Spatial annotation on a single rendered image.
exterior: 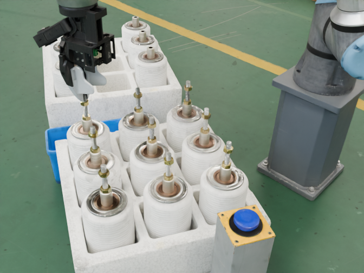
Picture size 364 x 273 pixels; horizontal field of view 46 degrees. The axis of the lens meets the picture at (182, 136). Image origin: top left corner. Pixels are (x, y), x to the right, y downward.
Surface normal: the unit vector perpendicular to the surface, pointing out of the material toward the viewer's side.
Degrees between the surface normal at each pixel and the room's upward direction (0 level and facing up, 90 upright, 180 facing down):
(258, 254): 90
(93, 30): 90
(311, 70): 73
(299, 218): 0
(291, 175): 90
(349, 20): 62
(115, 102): 90
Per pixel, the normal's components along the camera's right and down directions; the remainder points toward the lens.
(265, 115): 0.03, -0.80
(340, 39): -0.84, 0.51
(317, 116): -0.69, 0.42
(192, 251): 0.32, 0.58
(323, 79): -0.38, 0.27
